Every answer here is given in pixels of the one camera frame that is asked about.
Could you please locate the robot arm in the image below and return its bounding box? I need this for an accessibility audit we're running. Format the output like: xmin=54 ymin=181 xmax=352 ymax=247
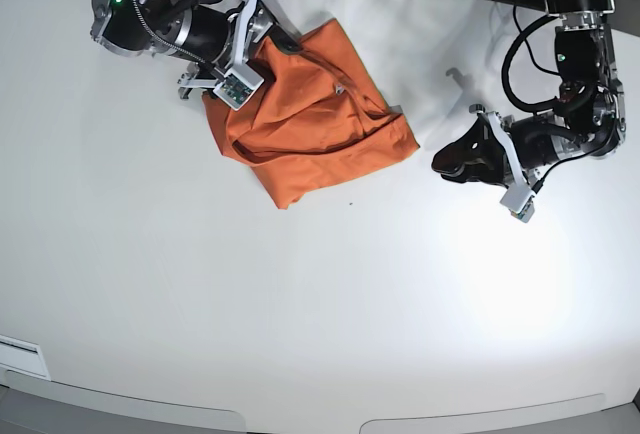
xmin=90 ymin=0 xmax=302 ymax=110
xmin=431 ymin=0 xmax=626 ymax=191

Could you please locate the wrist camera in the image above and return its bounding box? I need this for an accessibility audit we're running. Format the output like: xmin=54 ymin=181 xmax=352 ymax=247
xmin=213 ymin=64 xmax=264 ymax=111
xmin=500 ymin=183 xmax=535 ymax=223

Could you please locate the orange T-shirt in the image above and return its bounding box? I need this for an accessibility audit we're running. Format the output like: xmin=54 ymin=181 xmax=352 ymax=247
xmin=202 ymin=19 xmax=419 ymax=209

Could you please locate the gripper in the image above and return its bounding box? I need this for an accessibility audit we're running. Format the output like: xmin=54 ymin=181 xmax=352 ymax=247
xmin=169 ymin=0 xmax=303 ymax=100
xmin=431 ymin=104 xmax=575 ymax=188

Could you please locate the white label sticker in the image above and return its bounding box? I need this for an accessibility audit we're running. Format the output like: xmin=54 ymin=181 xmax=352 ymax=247
xmin=0 ymin=335 xmax=51 ymax=381

